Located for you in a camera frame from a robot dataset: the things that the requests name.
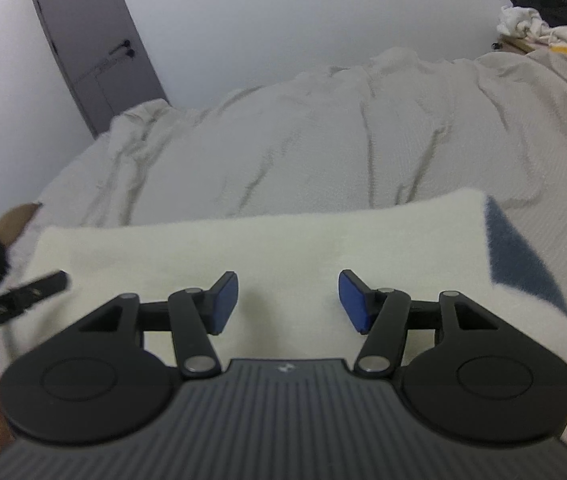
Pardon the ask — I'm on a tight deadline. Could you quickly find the brown pillow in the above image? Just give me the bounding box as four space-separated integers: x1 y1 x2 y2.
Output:
0 202 43 247

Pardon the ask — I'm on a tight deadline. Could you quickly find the grey door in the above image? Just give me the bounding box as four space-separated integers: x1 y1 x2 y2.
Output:
26 0 170 138

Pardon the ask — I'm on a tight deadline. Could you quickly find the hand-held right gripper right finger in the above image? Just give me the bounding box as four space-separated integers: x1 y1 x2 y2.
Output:
338 269 500 380

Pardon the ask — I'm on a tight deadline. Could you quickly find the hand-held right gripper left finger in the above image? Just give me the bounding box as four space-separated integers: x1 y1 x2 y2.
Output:
79 271 240 380

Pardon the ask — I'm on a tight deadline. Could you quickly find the white crumpled cloth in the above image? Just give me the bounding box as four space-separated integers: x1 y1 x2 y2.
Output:
496 5 567 50

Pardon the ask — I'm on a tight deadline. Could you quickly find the wooden nightstand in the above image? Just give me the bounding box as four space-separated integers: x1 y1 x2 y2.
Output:
491 35 537 55

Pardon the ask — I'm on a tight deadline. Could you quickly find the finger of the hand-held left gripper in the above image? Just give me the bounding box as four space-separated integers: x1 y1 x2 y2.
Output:
7 270 70 311

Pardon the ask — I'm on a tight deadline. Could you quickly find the grey bed sheet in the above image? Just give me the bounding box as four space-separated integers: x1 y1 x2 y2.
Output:
0 47 567 466

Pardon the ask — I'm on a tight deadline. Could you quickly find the white blue striped sweater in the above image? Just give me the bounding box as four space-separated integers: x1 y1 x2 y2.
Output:
0 187 567 371

